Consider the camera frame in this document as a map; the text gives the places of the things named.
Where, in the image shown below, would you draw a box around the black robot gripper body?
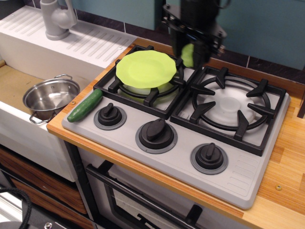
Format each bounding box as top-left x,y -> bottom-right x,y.
163,0 -> 227,54

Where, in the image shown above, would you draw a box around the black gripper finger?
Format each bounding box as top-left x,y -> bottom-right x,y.
193,40 -> 211,68
169,28 -> 190,59

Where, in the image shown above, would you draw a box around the light green toy cauliflower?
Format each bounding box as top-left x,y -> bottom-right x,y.
181,43 -> 194,68

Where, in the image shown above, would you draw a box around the lime green plastic plate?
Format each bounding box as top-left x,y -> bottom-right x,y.
116,50 -> 177,89

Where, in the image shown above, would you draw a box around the dark green toy pickle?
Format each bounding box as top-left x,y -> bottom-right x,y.
67,89 -> 103,123

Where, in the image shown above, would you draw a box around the small stainless steel pot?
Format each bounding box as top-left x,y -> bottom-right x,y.
22,74 -> 80,124

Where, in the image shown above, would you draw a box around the white toy sink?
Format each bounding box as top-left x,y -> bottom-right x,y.
0,6 -> 136,182

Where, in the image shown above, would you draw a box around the black left burner grate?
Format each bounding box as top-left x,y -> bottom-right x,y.
94,45 -> 197,119

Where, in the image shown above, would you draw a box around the black burner grate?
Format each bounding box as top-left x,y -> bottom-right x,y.
94,45 -> 197,119
170,67 -> 290,156

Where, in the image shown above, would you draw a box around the black right burner grate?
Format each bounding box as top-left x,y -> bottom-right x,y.
170,67 -> 290,156

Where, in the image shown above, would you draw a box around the black middle stove knob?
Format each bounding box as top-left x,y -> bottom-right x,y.
135,118 -> 178,154

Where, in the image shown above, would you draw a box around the black stove knob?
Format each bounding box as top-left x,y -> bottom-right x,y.
94,103 -> 127,131
190,143 -> 228,175
135,118 -> 178,154

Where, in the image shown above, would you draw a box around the black left stove knob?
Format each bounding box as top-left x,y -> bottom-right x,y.
94,103 -> 127,131

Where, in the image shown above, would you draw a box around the black right stove knob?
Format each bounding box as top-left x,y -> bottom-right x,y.
190,143 -> 228,175

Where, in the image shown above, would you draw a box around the grey toy stove top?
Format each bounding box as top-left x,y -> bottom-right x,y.
61,45 -> 291,210

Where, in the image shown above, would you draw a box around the grey toy faucet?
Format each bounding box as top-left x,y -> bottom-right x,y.
40,0 -> 77,41

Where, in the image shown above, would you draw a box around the toy oven door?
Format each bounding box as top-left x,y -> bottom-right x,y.
81,152 -> 245,229

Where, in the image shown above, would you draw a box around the wooden drawer fronts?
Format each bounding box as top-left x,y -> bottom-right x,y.
0,146 -> 94,229

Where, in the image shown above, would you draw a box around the black oven door handle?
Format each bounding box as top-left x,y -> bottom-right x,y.
85,164 -> 202,229

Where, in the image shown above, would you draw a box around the black braided cable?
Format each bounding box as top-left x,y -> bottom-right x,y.
0,187 -> 33,229

